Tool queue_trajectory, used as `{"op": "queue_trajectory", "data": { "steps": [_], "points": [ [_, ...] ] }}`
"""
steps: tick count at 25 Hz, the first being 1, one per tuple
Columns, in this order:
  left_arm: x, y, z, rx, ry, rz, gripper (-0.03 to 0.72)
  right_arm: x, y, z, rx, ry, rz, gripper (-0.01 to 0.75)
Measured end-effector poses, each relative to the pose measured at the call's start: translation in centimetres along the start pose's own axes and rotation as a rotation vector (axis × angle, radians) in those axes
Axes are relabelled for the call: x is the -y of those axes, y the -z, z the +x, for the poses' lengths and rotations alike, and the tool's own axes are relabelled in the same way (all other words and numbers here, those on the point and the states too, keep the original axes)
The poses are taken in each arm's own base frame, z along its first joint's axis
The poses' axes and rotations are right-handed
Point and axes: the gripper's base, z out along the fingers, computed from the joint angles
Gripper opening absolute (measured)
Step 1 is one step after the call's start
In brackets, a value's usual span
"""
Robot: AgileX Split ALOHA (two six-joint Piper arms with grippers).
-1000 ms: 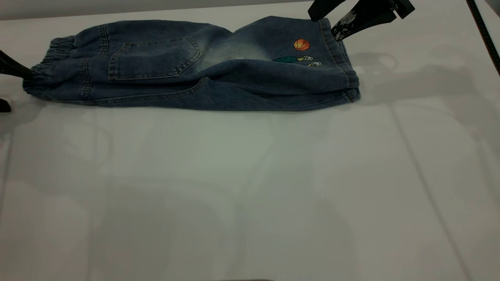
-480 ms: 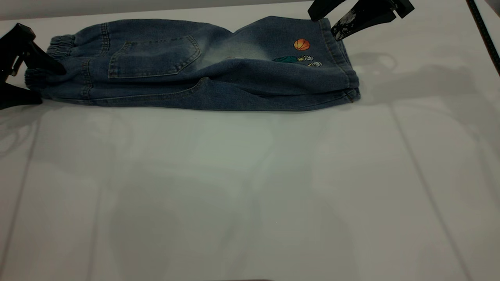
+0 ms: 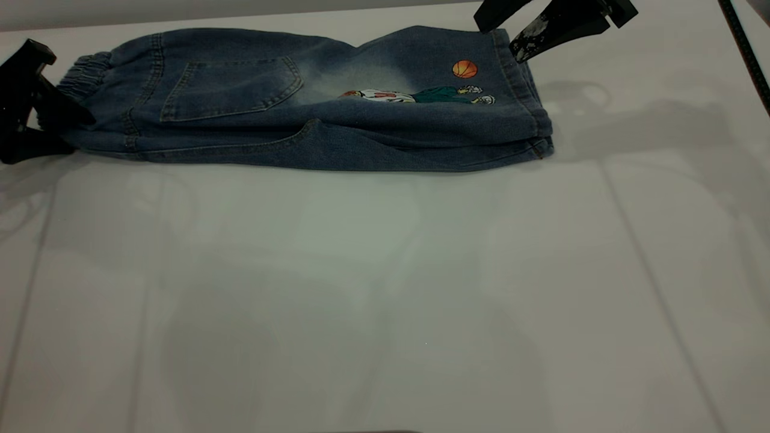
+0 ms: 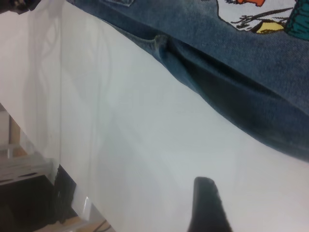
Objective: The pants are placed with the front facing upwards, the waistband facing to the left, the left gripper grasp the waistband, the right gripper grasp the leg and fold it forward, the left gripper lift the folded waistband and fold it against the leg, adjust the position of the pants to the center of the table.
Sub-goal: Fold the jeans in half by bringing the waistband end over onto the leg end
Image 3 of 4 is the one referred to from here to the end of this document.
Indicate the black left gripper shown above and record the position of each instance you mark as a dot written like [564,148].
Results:
[15,90]

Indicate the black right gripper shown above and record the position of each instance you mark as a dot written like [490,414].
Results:
[619,12]

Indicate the blue denim shorts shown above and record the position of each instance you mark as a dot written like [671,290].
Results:
[240,138]

